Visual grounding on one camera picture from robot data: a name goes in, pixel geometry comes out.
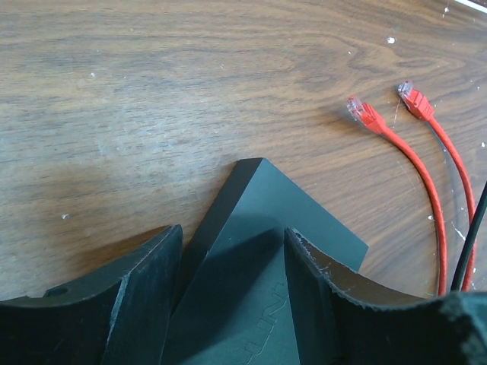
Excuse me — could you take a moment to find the white wire dish rack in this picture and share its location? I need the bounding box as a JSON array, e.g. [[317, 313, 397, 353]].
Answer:
[[455, 0, 487, 12]]

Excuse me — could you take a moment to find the black network switch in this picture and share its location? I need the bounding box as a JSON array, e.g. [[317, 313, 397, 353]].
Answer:
[[162, 157, 368, 364]]

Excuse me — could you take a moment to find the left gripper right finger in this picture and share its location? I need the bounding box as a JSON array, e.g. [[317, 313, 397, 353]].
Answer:
[[284, 229, 486, 364]]

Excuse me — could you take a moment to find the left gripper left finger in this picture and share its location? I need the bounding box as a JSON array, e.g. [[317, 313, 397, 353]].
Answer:
[[1, 225, 183, 364]]

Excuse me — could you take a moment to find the black cable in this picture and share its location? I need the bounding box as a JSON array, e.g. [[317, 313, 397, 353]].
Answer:
[[450, 182, 487, 293]]

